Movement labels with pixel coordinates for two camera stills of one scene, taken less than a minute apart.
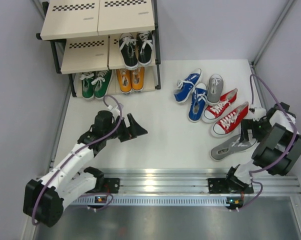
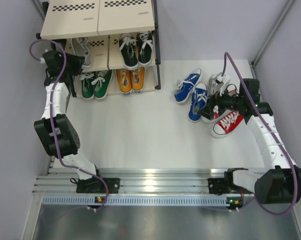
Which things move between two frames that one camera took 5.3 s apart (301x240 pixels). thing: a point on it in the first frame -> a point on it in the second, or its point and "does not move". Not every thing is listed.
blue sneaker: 185,86 does not move
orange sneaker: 137,79 does not move
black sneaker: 127,43 does not move
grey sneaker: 231,147 -> 81,45
